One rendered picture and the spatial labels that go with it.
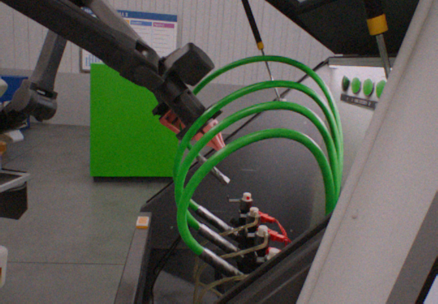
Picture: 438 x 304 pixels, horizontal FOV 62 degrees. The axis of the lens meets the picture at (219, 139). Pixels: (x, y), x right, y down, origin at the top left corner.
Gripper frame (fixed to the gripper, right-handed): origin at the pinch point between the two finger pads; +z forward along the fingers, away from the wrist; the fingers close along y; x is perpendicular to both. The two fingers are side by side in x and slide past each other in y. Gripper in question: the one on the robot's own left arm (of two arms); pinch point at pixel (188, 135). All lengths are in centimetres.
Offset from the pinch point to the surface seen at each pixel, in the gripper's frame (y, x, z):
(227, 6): 484, 70, -429
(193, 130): -16.5, -10.8, 9.3
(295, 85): -6.9, -28.5, 11.4
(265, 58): 1.3, -25.4, -2.0
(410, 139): -31, -38, 34
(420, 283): -37, -32, 43
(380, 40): -24, -42, 22
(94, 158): 184, 222, -164
